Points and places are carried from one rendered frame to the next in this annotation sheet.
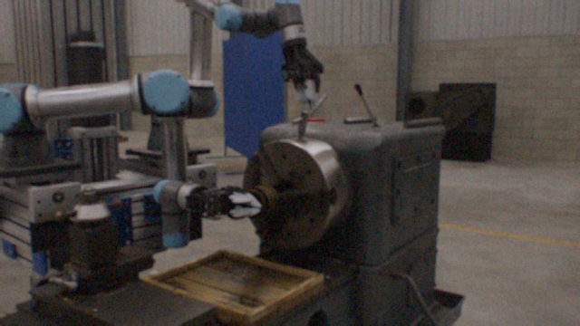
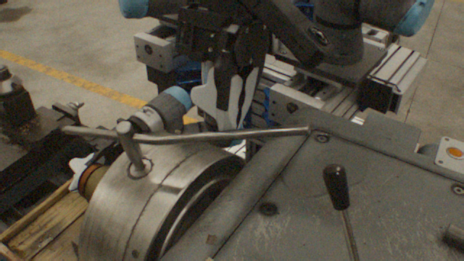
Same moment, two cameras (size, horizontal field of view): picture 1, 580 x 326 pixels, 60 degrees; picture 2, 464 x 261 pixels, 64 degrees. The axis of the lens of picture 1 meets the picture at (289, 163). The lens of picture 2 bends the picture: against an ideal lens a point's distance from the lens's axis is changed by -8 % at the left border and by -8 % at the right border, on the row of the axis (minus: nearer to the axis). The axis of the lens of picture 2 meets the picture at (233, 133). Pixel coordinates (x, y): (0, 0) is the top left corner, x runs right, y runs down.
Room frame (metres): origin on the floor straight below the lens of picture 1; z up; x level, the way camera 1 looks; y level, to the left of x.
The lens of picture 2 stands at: (1.53, -0.45, 1.63)
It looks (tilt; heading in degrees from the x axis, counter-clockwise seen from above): 39 degrees down; 86
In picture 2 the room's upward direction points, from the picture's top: straight up
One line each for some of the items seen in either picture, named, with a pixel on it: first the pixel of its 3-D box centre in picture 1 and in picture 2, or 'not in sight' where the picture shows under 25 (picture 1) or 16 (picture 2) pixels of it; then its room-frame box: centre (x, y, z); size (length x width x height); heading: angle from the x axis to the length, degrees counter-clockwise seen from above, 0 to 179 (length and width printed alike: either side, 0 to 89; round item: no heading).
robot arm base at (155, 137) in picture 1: (168, 135); (336, 32); (1.85, 0.45, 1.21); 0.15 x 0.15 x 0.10
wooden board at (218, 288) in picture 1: (234, 283); (91, 226); (1.24, 0.14, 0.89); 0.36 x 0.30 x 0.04; 54
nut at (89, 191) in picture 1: (89, 194); (1, 70); (1.01, 0.41, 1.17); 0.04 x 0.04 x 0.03
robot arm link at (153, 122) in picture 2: (193, 196); (144, 124); (1.38, 0.27, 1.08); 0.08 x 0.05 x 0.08; 144
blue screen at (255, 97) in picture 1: (247, 101); not in sight; (8.25, 0.68, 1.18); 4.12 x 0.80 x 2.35; 18
